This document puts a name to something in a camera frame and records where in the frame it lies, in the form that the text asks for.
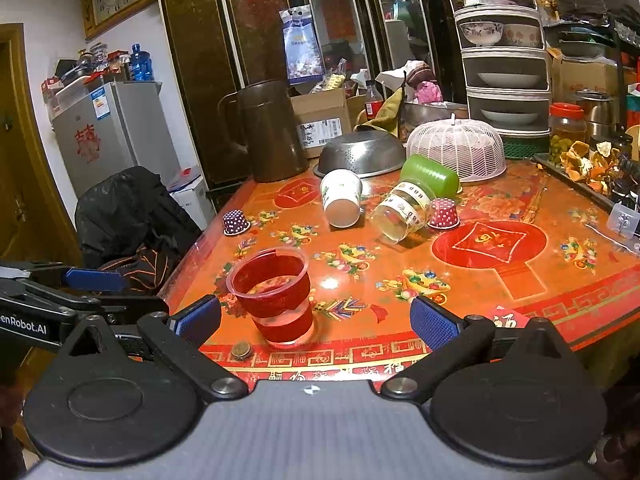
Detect orange peels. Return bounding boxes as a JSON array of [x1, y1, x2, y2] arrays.
[[559, 140, 613, 196]]

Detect black pot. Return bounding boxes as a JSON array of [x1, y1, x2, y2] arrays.
[[55, 57, 97, 82]]

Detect white plate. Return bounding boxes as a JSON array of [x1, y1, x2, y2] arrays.
[[480, 109, 540, 125]]

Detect cola bottle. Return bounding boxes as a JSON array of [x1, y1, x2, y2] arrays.
[[364, 80, 385, 122]]

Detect brown plastic pitcher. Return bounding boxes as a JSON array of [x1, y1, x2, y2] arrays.
[[217, 80, 310, 183]]

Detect wooden door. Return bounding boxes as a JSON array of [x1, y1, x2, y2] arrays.
[[0, 24, 83, 266]]

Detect white mesh food cover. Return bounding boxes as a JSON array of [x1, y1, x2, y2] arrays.
[[406, 114, 507, 183]]

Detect green plastic basket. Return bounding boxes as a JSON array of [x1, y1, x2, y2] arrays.
[[500, 136, 551, 159]]

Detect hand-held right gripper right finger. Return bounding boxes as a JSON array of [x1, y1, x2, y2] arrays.
[[381, 295, 576, 404]]

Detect pink knitted cloth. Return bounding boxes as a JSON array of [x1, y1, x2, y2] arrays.
[[405, 60, 443, 103]]

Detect dark tray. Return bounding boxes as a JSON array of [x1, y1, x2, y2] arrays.
[[532, 152, 631, 211]]

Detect cardboard box with label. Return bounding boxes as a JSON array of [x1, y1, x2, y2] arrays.
[[290, 87, 353, 158]]

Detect pink patterned bowl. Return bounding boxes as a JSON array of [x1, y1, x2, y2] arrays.
[[502, 24, 543, 48]]

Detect floral ceramic bowl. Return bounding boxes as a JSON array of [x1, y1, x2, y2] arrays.
[[459, 21, 503, 47]]

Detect white paper cup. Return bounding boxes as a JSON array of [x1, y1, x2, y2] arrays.
[[320, 169, 363, 228]]

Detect clear plastic cup red band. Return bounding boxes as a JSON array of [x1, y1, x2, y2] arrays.
[[226, 247, 316, 351]]

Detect olive cloth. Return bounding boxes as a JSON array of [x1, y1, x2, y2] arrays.
[[367, 72, 408, 138]]

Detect glass jar red lid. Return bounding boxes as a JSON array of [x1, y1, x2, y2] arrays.
[[548, 102, 587, 166]]

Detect glass jar with tape label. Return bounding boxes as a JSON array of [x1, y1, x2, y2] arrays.
[[370, 180, 437, 245]]

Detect dark mirrored wardrobe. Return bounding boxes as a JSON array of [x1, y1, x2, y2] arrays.
[[152, 0, 451, 196]]

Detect blue and white plastic bag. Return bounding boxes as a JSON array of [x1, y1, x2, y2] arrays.
[[279, 5, 326, 85]]

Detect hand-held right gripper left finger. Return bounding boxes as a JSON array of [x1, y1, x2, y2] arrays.
[[59, 295, 249, 404]]

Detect metal colander bowl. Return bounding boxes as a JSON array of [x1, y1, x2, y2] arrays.
[[313, 130, 407, 179]]

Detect steel kettle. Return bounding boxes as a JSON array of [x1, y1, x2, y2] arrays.
[[575, 89, 621, 141]]

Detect metal basin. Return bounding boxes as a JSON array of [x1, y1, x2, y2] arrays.
[[402, 101, 468, 141]]

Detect purple polka-dot cup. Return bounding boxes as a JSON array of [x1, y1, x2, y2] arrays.
[[222, 209, 252, 236]]

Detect black jacket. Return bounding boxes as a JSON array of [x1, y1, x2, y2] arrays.
[[75, 166, 203, 296]]

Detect white carton box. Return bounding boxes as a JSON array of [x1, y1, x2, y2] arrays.
[[167, 166, 208, 231]]

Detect red polka-dot cup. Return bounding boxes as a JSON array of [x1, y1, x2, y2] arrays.
[[427, 198, 460, 230]]

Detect grey refrigerator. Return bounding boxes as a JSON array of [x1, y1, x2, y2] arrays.
[[52, 80, 181, 198]]

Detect green plastic cup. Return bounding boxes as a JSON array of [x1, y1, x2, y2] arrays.
[[398, 154, 462, 200]]

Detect white tiered dish rack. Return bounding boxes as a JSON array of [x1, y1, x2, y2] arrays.
[[445, 0, 551, 158]]

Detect large cardboard box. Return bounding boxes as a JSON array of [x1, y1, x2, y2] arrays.
[[547, 50, 640, 106]]

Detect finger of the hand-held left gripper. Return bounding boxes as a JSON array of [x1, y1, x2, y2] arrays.
[[20, 282, 170, 318], [0, 260, 128, 293]]

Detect small clear plastic box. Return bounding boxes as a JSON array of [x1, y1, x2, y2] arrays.
[[606, 202, 640, 236]]

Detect red envelope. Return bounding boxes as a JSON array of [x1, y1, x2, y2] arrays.
[[482, 305, 531, 328]]

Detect blue water bottle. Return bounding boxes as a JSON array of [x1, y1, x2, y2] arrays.
[[129, 43, 154, 82]]

